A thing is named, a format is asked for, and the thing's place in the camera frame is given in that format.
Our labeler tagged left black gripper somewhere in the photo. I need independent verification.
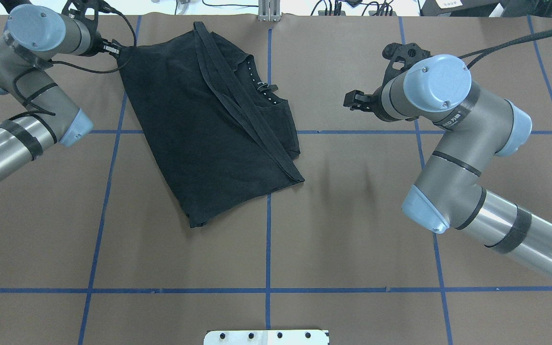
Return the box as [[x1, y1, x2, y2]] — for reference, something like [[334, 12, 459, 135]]
[[92, 29, 123, 57]]

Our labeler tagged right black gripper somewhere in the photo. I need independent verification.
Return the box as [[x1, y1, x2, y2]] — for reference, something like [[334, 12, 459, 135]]
[[344, 86, 391, 120]]

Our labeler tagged black graphic t-shirt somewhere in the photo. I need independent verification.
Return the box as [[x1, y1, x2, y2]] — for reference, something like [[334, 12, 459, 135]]
[[120, 22, 305, 228]]

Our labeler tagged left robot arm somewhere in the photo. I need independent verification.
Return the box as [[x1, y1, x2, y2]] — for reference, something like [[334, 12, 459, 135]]
[[0, 0, 121, 182]]

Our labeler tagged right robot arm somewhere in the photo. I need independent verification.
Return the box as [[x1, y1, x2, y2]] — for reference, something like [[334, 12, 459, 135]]
[[343, 54, 552, 278]]

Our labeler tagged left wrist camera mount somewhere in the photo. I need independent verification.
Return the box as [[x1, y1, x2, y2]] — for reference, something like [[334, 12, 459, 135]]
[[61, 0, 117, 25]]

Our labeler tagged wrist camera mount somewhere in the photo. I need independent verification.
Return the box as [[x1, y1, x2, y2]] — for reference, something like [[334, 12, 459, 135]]
[[61, 0, 117, 25], [382, 42, 432, 81]]

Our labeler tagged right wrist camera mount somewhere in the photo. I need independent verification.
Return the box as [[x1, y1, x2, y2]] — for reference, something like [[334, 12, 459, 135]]
[[382, 42, 432, 81]]

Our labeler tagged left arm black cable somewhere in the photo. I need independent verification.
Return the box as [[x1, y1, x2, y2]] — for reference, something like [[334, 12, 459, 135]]
[[12, 2, 137, 118]]

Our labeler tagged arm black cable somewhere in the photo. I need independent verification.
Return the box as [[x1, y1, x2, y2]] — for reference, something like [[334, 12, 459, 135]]
[[12, 2, 137, 118], [458, 27, 552, 70]]

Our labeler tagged aluminium profile post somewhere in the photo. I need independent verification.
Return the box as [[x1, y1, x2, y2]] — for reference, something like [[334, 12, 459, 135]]
[[258, 0, 282, 22]]

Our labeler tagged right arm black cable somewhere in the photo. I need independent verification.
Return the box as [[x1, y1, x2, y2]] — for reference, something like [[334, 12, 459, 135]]
[[458, 27, 552, 70]]

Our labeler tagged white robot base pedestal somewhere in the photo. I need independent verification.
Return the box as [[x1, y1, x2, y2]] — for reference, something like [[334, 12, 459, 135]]
[[203, 329, 331, 345]]

